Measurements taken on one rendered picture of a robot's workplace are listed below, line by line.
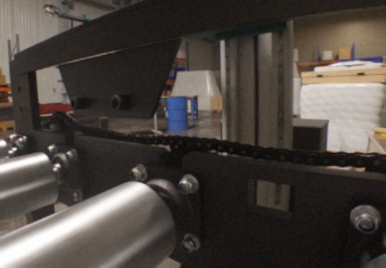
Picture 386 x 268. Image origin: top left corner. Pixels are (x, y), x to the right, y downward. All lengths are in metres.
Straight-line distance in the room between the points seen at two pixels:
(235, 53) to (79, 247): 1.04
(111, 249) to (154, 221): 0.06
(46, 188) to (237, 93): 0.91
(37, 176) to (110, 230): 0.29
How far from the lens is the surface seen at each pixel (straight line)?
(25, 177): 0.49
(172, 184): 0.33
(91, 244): 0.23
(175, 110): 5.73
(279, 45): 1.06
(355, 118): 3.51
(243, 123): 1.17
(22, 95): 0.81
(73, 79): 0.53
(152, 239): 0.27
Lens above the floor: 1.03
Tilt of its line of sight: 7 degrees down
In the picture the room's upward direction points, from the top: 2 degrees counter-clockwise
